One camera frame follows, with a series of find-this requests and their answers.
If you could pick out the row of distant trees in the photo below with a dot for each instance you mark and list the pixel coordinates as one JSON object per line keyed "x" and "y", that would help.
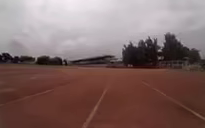
{"x": 46, "y": 60}

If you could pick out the low grandstand building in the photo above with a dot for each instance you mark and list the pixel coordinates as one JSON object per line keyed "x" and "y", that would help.
{"x": 93, "y": 60}

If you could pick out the group of dark trees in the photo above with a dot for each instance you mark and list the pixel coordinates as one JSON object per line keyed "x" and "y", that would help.
{"x": 146, "y": 51}

